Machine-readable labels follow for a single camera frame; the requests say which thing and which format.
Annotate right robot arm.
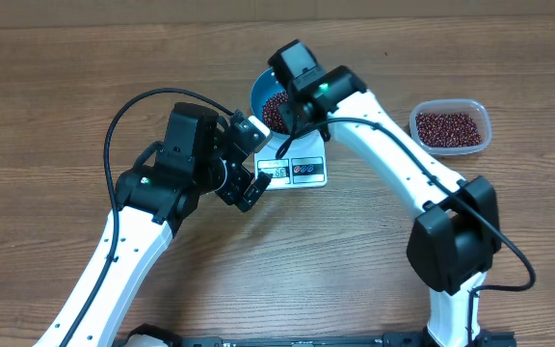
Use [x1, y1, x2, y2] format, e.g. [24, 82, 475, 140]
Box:
[268, 40, 501, 346]

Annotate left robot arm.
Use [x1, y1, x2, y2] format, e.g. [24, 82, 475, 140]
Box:
[38, 102, 271, 346]

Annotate red beans in bowl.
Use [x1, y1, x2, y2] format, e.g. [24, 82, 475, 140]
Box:
[261, 91, 288, 134]

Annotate blue bowl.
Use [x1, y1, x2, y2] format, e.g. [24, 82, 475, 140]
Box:
[251, 68, 288, 139]

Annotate white digital kitchen scale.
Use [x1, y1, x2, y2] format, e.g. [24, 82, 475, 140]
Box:
[253, 130, 328, 190]

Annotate clear plastic container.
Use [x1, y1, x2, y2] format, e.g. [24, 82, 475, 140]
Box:
[408, 98, 492, 156]

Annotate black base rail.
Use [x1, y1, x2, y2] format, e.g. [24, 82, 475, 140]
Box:
[111, 316, 517, 347]

